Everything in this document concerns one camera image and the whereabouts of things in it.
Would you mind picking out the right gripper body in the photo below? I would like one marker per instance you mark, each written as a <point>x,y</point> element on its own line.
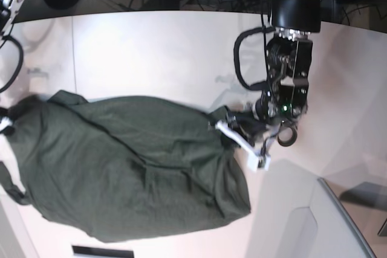
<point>6,123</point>

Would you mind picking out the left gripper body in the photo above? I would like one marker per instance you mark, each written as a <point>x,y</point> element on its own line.
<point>256,124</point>

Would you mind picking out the dark green t-shirt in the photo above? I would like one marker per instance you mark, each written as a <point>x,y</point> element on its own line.
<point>124,168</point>

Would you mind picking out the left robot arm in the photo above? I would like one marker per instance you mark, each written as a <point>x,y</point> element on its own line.
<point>287,57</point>

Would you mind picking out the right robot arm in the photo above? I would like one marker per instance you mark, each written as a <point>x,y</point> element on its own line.
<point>9,10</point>

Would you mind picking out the grey tape roll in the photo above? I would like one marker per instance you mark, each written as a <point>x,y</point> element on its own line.
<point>287,136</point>

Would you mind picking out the white table cable slot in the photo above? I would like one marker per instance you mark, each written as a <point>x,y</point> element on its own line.
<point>90,252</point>

